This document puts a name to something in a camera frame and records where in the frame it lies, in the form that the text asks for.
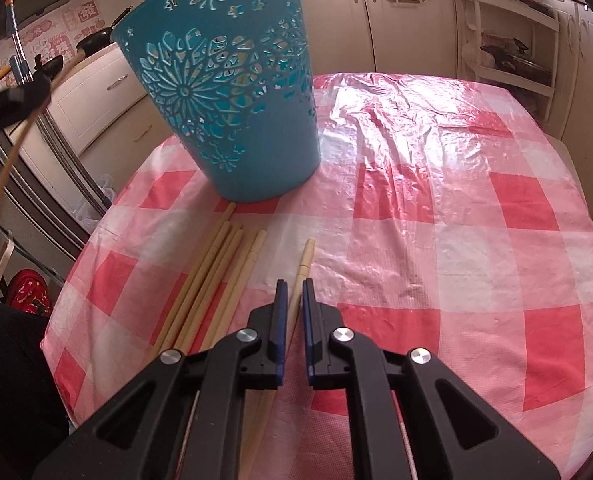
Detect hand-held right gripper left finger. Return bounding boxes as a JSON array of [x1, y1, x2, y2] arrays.
[[31, 279, 290, 480]]

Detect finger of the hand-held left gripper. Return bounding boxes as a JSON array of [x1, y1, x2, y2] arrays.
[[0, 71, 52, 166]]

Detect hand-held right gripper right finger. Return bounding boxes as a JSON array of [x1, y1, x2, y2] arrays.
[[302, 278, 562, 480]]

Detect tan bamboo chopstick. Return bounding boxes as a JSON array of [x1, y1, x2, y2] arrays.
[[0, 55, 80, 367], [239, 239, 318, 480]]

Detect pile of wooden chopsticks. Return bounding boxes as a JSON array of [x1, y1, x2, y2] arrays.
[[149, 202, 268, 361]]

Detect blue cutout plastic basket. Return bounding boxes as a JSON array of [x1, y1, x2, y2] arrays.
[[112, 0, 322, 204]]

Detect black wok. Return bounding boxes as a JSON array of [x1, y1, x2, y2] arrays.
[[34, 54, 66, 75]]

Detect cream drawer cabinet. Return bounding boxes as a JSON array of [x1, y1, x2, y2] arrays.
[[46, 42, 174, 158]]

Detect black frying pan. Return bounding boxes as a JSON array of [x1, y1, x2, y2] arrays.
[[75, 6, 133, 56]]

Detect white plastic bag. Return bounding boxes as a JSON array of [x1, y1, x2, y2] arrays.
[[73, 174, 113, 222]]

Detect red white checkered tablecloth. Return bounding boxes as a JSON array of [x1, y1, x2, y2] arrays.
[[40, 72, 593, 480]]

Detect white chair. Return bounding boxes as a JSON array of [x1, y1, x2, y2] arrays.
[[0, 237, 16, 307]]

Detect red patterned bag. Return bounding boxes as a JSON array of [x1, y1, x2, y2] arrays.
[[5, 267, 53, 313]]

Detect person's black pants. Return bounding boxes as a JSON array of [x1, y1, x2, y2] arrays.
[[0, 302, 73, 480]]

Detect dark pan on shelf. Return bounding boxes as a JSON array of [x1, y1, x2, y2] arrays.
[[479, 40, 553, 85]]

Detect cream counter cabinet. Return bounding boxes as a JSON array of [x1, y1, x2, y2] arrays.
[[541, 0, 593, 211]]

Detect white shelf rack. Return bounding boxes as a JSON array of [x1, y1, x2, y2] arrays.
[[455, 0, 561, 128]]

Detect chrome handle bars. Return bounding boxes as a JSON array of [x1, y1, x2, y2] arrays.
[[6, 0, 104, 213]]

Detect pink wall stickers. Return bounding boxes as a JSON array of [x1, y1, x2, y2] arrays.
[[0, 0, 100, 86]]

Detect cream wall cabinets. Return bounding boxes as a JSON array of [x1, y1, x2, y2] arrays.
[[296, 0, 464, 77]]

